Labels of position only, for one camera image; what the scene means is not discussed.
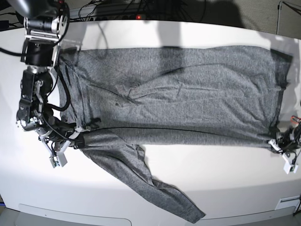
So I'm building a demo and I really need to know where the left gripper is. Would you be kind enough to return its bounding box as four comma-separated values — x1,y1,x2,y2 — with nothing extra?
268,127,301,162

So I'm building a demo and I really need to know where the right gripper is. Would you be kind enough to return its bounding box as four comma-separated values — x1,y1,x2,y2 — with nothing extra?
36,117,101,155

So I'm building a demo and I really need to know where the grey long-sleeve T-shirt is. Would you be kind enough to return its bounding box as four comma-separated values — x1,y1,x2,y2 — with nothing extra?
59,46,293,223

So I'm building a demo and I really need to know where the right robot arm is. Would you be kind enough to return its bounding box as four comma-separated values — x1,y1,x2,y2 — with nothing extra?
1,0,87,157

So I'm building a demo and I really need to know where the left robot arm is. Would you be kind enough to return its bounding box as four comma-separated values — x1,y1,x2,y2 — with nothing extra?
268,115,301,165

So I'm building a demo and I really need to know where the black power strip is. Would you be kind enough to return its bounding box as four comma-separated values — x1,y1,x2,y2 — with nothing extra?
87,13,161,21

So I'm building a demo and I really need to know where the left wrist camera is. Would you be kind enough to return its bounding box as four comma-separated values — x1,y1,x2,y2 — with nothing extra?
283,161,299,174

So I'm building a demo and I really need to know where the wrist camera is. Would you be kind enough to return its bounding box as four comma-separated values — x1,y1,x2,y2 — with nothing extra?
283,161,299,174
49,154,67,168

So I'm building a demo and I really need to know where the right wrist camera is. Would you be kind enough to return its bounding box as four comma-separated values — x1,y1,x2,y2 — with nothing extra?
49,154,67,168

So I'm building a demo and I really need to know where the white metal frame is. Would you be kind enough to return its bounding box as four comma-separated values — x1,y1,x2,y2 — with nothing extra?
277,0,301,36

